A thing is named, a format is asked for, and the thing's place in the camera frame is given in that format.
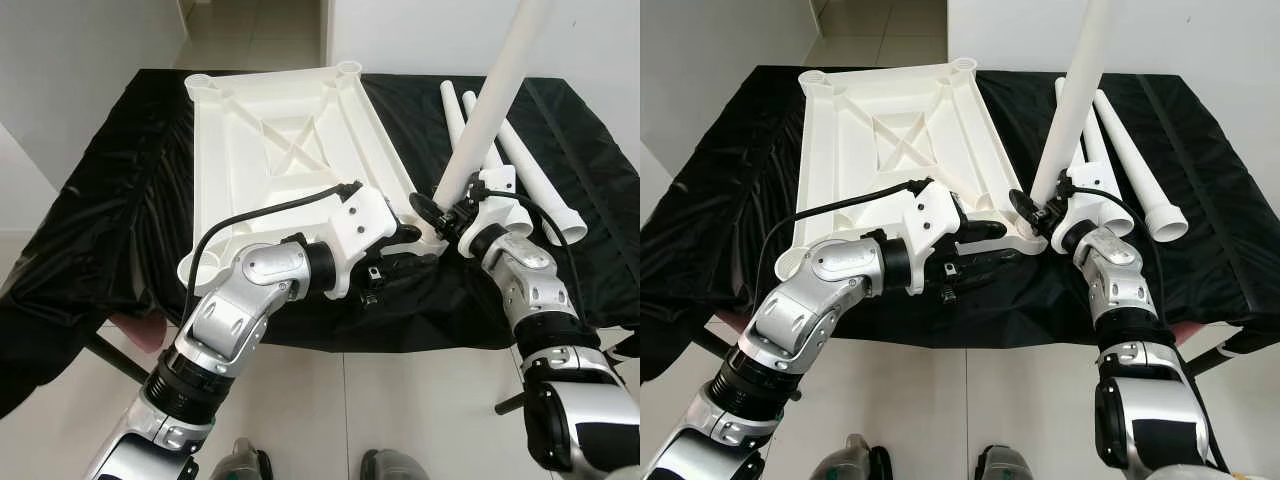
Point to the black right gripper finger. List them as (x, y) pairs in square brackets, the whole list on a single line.
[(1022, 205), (425, 208)]

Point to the white plastic table leg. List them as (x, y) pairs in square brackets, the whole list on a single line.
[(495, 90), (469, 103), (1082, 150), (1140, 170), (540, 180), (452, 105), (1095, 130), (1075, 90)]

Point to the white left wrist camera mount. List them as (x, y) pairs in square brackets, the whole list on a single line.
[(360, 225), (935, 225)]

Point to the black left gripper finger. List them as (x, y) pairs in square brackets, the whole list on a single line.
[(405, 233), (985, 266), (405, 266), (985, 231)]

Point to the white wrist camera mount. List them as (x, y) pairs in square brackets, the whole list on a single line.
[(497, 185), (935, 225), (1085, 180), (360, 225)]

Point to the white plastic table top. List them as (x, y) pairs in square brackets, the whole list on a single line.
[(270, 120), (880, 120)]

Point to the robot right leg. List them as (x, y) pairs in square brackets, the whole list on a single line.
[(1005, 462), (395, 465)]

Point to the black table cloth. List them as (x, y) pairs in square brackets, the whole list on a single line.
[(1040, 300), (440, 300)]

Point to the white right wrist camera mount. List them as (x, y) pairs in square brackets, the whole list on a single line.
[(1085, 180), (497, 185)]

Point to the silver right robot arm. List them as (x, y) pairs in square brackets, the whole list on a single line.
[(1120, 280), (530, 280)]

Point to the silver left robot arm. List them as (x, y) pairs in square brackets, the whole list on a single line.
[(800, 320), (230, 320)]

